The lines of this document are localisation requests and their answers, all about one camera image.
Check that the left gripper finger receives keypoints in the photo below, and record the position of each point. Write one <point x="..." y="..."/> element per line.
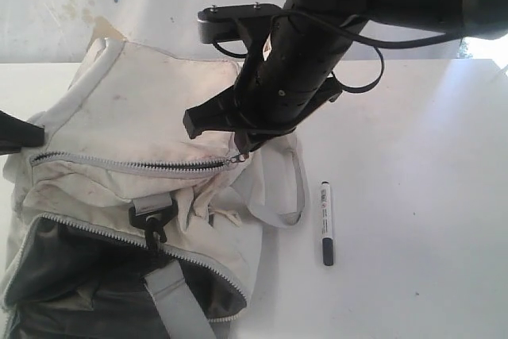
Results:
<point x="16" y="134"/>

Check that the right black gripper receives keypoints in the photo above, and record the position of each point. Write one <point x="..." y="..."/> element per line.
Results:
<point x="290" y="56"/>

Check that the black and white marker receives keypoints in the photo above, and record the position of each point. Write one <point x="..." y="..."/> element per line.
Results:
<point x="327" y="237"/>

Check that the white fabric zipper bag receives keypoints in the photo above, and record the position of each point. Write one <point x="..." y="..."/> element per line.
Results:
<point x="124" y="227"/>

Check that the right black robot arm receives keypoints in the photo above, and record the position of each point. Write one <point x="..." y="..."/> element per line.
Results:
<point x="398" y="24"/>

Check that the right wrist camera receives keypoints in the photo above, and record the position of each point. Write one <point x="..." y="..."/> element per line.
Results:
<point x="246" y="23"/>

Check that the beige tape patch on wall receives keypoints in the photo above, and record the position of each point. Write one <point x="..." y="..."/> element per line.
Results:
<point x="104" y="29"/>

